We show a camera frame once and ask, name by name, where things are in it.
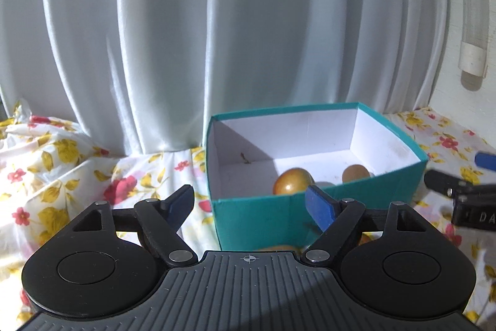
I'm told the white wall tube fixture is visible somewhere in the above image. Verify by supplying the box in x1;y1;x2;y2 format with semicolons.
458;0;489;77

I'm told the teal cardboard box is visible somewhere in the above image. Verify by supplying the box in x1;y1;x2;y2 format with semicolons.
205;103;428;251

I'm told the white curtain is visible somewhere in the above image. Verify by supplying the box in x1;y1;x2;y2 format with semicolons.
1;0;447;154

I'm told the brown kiwi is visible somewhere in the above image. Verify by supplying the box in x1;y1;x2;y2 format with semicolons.
341;164;371;183

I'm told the mandarin orange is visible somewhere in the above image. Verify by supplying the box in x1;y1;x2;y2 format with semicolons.
359;233;372;245

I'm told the green pear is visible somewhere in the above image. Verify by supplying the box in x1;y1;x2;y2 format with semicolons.
258;244;302;255
272;167;314;195

